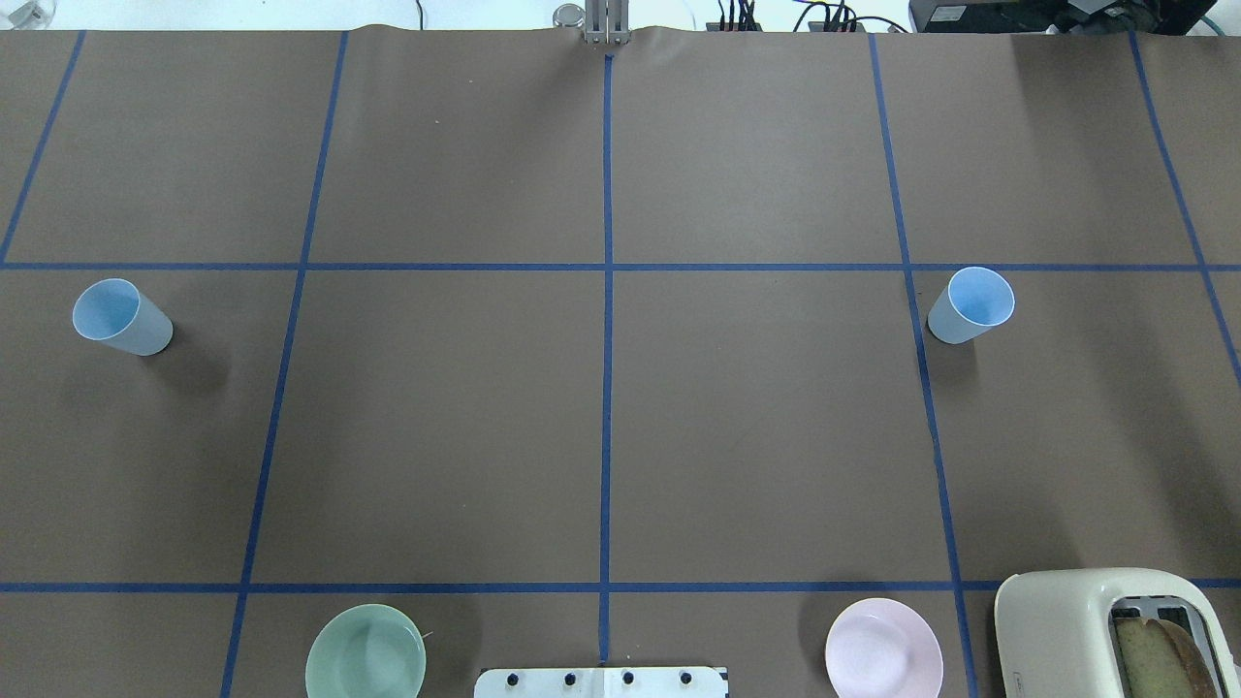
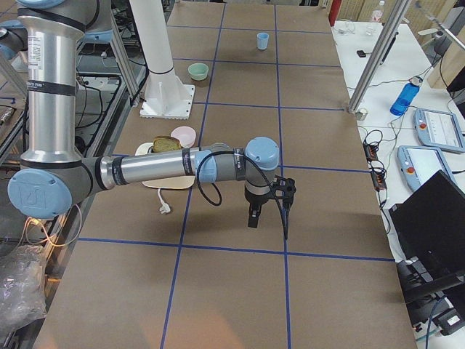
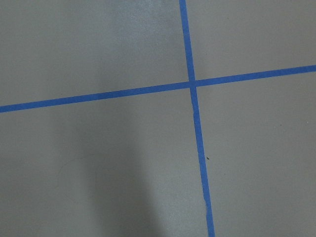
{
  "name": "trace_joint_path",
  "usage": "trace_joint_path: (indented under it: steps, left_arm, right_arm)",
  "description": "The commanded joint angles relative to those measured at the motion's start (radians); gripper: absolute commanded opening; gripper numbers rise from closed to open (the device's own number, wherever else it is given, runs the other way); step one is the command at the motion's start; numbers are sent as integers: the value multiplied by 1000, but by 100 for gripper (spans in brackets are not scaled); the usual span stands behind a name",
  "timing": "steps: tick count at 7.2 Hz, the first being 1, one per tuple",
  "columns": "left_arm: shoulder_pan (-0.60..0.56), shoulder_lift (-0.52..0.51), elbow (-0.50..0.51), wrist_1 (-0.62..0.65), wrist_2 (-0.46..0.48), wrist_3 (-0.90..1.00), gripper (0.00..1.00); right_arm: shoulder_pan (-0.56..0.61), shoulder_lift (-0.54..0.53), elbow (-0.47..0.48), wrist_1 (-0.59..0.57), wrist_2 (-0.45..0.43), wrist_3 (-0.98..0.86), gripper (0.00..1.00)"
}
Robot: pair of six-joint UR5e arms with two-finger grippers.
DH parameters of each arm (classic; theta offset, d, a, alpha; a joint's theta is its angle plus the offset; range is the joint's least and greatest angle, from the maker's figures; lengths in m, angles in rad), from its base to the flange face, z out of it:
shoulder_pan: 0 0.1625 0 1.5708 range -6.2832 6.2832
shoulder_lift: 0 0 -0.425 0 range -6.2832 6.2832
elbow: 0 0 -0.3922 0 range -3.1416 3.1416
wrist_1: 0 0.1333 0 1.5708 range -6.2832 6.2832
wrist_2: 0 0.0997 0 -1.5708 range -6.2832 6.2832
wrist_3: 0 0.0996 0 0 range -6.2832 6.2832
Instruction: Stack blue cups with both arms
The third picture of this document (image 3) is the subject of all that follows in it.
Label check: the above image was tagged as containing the blue tape strip crosswise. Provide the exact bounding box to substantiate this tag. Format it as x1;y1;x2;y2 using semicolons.
0;65;316;113

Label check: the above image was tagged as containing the blue tape strip lengthwise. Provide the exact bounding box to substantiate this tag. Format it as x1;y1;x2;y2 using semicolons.
179;0;215;237

